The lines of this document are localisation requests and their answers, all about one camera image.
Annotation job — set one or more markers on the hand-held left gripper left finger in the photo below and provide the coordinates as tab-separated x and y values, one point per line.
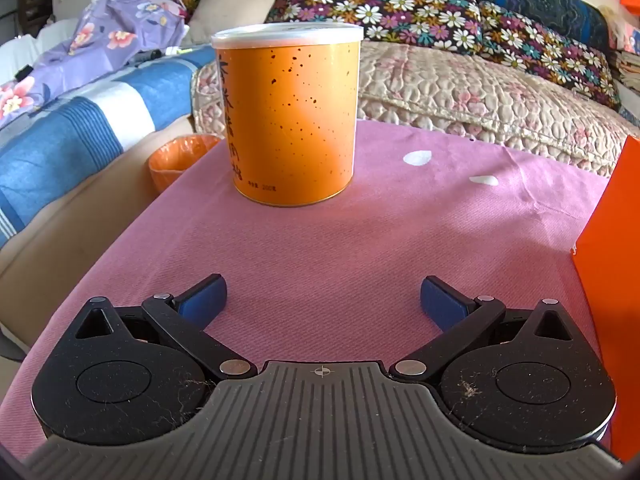
202	302

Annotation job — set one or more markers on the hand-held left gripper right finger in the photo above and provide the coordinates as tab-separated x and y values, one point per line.
440	302

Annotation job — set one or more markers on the orange box white inside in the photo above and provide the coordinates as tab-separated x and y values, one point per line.
615	285

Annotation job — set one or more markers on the pink tablecloth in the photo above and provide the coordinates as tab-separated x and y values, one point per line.
350	240

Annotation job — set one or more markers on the tan sofa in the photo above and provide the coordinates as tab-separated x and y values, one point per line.
75	240

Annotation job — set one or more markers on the orange waste bin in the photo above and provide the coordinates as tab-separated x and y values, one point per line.
175	160

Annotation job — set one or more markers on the quilted sofa bed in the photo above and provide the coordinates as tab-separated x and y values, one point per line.
450	95

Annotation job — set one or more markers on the blue white striped blanket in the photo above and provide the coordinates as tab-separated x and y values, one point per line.
65	140

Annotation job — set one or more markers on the orange speckled canister white lid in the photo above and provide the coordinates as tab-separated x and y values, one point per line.
295	110

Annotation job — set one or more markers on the daisy print cushion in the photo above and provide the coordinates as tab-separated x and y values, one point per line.
545	50
380	12

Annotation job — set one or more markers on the purple floral blanket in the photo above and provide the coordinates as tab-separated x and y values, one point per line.
100	35

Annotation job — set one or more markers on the beige pillow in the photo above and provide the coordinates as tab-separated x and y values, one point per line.
235	5

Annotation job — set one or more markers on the dark wooden cabinet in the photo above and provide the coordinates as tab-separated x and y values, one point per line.
25	5

